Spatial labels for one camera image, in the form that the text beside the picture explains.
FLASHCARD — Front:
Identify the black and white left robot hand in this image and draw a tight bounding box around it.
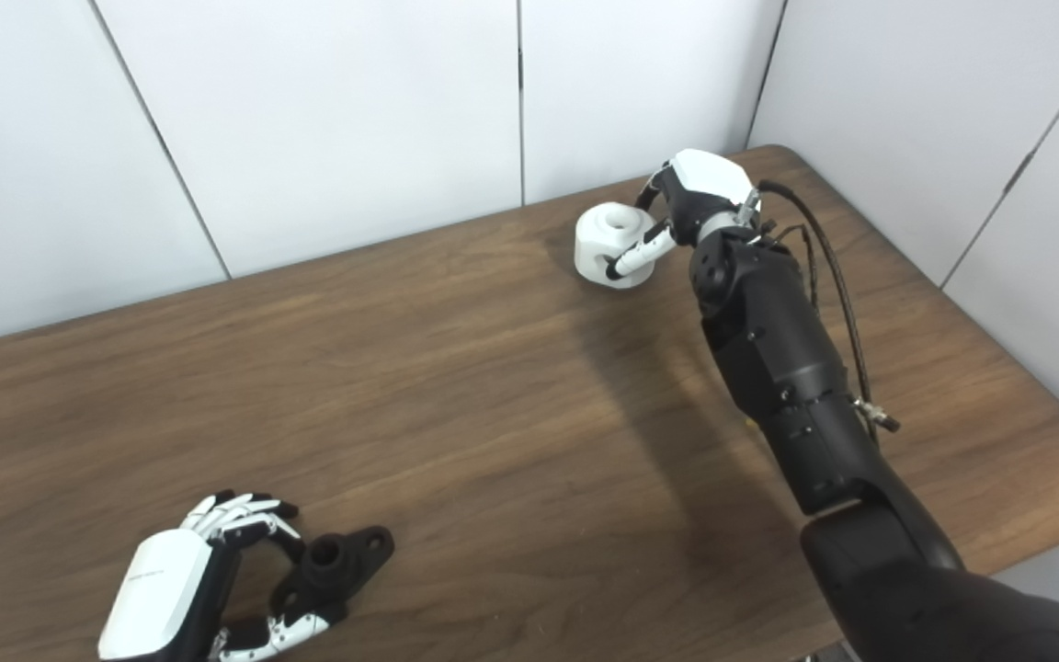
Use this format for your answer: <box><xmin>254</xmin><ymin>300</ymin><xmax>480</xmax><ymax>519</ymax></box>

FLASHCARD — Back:
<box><xmin>97</xmin><ymin>490</ymin><xmax>333</xmax><ymax>662</ymax></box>

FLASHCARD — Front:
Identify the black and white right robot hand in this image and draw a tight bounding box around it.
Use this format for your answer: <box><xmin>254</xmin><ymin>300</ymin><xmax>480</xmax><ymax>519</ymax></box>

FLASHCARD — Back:
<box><xmin>605</xmin><ymin>149</ymin><xmax>760</xmax><ymax>280</ymax></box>

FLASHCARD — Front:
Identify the round white piece with holes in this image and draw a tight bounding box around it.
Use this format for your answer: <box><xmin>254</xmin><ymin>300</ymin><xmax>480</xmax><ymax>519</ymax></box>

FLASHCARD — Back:
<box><xmin>574</xmin><ymin>203</ymin><xmax>657</xmax><ymax>290</ymax></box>

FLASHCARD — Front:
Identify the black flanged holder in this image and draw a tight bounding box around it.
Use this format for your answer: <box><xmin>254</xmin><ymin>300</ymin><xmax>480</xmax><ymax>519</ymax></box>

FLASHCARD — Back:
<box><xmin>269</xmin><ymin>525</ymin><xmax>395</xmax><ymax>626</ymax></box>

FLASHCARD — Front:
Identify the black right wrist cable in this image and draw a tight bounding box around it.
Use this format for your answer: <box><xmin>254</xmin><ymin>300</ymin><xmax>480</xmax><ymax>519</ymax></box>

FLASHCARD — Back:
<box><xmin>755</xmin><ymin>180</ymin><xmax>901</xmax><ymax>433</ymax></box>

